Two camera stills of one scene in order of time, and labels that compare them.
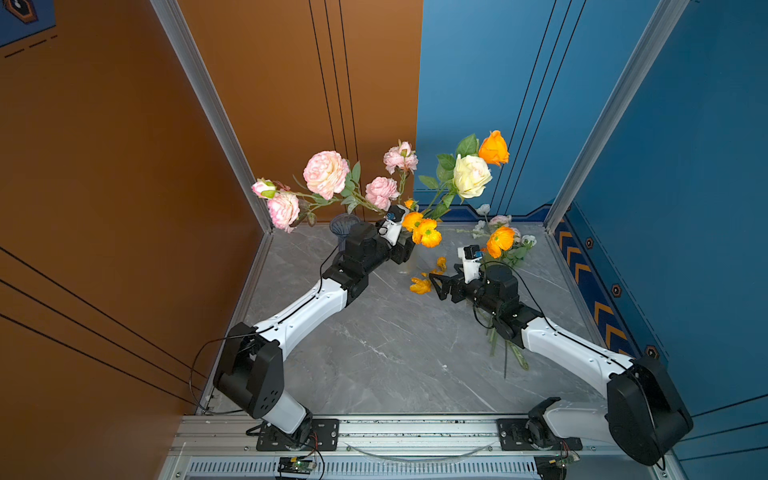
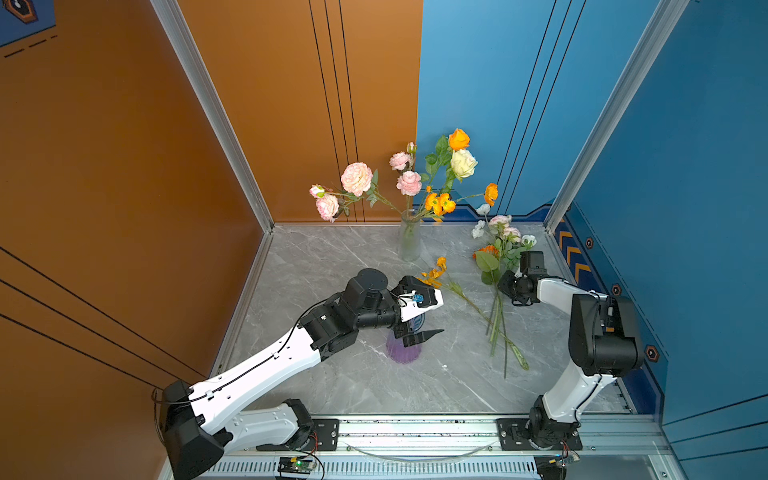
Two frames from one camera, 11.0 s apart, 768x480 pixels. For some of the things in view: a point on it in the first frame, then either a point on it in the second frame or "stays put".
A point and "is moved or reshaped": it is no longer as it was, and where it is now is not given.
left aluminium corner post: [195, 67] stays put
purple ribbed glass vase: [340, 225] → [398, 351]
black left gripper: [401, 252] → [403, 330]
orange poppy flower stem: [425, 232] → [438, 205]
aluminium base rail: [230, 448] stays put
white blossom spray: [481, 227] stays put
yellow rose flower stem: [493, 149] → [440, 162]
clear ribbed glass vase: [411, 266] is moved or reshaped
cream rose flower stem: [465, 176] is moved or reshaped
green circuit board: [295, 465] stays put
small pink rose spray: [327, 175] → [357, 180]
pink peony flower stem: [382, 191] is moved or reshaped
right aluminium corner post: [664, 20] stays put
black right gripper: [458, 283] → [503, 285]
